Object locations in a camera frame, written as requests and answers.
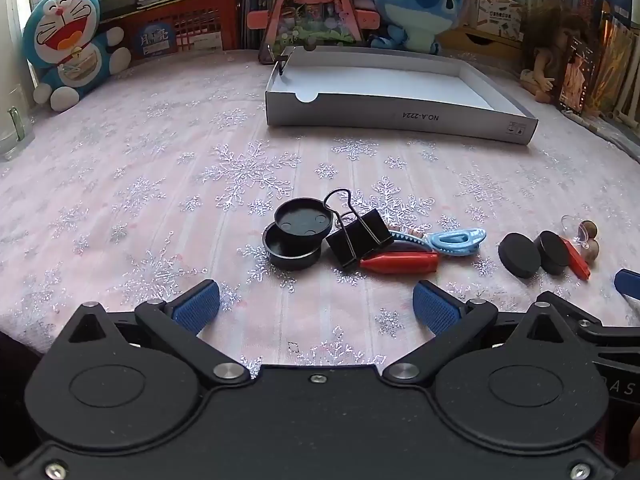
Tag clear glass cup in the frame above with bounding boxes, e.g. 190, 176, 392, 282
0, 85, 35, 161

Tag black round lid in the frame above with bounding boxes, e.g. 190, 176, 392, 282
274, 198, 334, 237
263, 224, 323, 272

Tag patterned blue hair clip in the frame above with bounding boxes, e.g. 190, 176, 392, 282
387, 227, 432, 250

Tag leaning orange picture books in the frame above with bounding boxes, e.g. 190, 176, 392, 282
592, 0, 640, 116

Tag white cardboard box tray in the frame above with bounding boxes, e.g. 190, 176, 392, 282
265, 45, 540, 146

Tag green plastic stick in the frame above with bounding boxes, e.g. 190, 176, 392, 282
7, 106, 26, 142

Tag pink snowflake tablecloth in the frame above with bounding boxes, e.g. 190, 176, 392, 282
0, 47, 640, 386

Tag red plastic piece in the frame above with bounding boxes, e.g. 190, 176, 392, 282
559, 237, 592, 281

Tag black round puck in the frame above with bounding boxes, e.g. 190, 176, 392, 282
498, 232, 543, 279
533, 230, 571, 276

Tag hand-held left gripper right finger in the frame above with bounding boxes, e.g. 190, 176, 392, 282
382, 279, 583, 387

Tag pink triangular miniature house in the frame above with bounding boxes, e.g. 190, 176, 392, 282
247, 0, 381, 63

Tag brown-haired doll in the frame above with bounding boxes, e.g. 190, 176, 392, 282
520, 2, 601, 103

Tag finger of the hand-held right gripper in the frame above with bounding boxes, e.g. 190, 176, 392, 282
614, 268, 640, 306
536, 290, 640, 361

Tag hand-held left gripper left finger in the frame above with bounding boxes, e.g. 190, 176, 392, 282
55, 279, 251, 387

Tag white plastic pipes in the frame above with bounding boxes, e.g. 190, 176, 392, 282
612, 95, 640, 126

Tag white printed cardboard carton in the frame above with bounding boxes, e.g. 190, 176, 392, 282
467, 0, 525, 31

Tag blue white label card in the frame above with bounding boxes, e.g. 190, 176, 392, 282
125, 22, 223, 56

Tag light blue hair clip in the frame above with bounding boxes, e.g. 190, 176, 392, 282
425, 227, 487, 259

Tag large black binder clip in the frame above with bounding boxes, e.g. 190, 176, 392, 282
323, 188, 396, 271

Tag blue alien plush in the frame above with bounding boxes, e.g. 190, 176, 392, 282
350, 0, 471, 55

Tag brown acorn toy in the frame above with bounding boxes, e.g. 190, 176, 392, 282
580, 219, 601, 264

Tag red plastic tube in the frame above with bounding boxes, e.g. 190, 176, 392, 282
359, 252, 441, 276

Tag small black binder clip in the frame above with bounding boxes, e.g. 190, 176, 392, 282
259, 44, 293, 81

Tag blue robot cat plush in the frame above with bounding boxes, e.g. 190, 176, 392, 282
22, 0, 132, 113

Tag red plastic crate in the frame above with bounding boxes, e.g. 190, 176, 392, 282
97, 0, 246, 63

